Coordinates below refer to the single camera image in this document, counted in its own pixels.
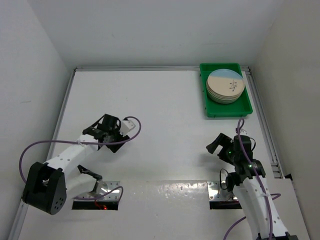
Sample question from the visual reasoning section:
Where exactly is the pink cream plate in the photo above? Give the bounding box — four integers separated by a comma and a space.
206, 88, 242, 104

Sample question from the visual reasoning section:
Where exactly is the blue cream plate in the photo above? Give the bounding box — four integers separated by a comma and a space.
206, 69, 245, 97

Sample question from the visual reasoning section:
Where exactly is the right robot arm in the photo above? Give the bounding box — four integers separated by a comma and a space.
206, 133, 298, 240

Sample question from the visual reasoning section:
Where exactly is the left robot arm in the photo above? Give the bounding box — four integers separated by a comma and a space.
22, 114, 136, 215

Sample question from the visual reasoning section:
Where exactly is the green plastic bin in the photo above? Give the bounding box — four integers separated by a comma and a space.
199, 62, 253, 118

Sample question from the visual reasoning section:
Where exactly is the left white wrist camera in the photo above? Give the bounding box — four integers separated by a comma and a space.
120, 120, 136, 133

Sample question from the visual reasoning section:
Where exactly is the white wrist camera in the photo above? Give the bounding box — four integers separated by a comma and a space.
235, 128, 248, 136
120, 120, 136, 133

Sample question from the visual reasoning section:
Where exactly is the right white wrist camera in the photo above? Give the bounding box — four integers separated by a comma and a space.
235, 128, 248, 136

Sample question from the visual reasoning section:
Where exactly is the black cable at right base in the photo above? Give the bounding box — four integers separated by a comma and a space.
218, 169, 235, 193

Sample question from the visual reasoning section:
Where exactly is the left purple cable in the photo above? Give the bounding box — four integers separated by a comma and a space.
18, 115, 142, 201

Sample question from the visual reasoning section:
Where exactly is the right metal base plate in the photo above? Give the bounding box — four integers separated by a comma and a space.
207, 181, 238, 202

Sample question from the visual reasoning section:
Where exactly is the metal base plate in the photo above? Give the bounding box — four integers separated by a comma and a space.
207, 181, 238, 202
74, 181, 123, 202

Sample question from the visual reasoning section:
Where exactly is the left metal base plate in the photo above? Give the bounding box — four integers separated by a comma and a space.
74, 181, 123, 202

